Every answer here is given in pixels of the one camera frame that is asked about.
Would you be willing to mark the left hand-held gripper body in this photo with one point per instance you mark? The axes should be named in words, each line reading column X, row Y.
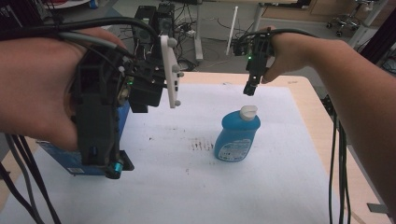
column 93, row 93

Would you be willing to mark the blue cardboard box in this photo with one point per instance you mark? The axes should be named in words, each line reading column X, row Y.
column 62, row 160

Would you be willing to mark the blue detergent bottle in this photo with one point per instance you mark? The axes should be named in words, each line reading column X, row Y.
column 238, row 137

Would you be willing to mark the white table mat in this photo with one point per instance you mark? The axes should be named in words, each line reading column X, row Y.
column 249, row 186

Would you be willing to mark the office chair base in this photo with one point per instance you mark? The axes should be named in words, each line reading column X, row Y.
column 347, row 20

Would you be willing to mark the person's left hand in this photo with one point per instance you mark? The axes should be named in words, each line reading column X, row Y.
column 34, row 87

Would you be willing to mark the white desk leg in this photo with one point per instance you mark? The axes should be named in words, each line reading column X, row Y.
column 198, row 34
column 259, row 17
column 369, row 25

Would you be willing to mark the black computer tower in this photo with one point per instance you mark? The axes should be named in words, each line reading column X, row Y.
column 149, row 21

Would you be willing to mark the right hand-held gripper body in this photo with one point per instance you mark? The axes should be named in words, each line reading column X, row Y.
column 258, row 53

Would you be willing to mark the white power strip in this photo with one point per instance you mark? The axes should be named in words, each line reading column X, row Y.
column 188, row 33

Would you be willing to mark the person's right hand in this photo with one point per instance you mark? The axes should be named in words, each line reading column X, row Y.
column 292, row 51

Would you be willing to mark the white pole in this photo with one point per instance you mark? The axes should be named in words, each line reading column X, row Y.
column 232, row 31

